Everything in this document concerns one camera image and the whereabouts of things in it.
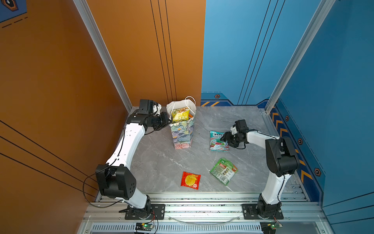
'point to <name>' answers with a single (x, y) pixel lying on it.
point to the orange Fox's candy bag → (190, 115)
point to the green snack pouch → (224, 171)
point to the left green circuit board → (144, 226)
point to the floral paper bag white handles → (182, 131)
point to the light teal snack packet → (216, 145)
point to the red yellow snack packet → (190, 180)
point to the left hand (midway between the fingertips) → (173, 118)
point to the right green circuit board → (270, 227)
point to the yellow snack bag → (180, 114)
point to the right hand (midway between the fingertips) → (223, 140)
